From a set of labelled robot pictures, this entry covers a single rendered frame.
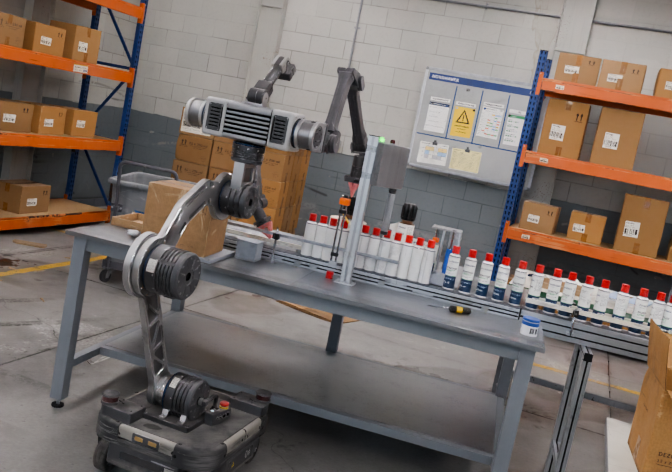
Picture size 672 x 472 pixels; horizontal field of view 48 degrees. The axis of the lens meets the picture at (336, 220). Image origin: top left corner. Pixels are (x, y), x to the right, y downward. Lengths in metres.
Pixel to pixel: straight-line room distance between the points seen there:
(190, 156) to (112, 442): 4.48
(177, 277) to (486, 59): 5.76
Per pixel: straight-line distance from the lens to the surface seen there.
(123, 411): 3.13
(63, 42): 7.46
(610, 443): 2.40
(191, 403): 3.11
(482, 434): 3.80
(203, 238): 3.29
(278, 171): 6.97
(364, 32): 8.35
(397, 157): 3.39
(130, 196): 5.85
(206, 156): 7.21
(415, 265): 3.49
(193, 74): 9.11
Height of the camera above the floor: 1.52
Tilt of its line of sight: 7 degrees down
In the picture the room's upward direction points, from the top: 11 degrees clockwise
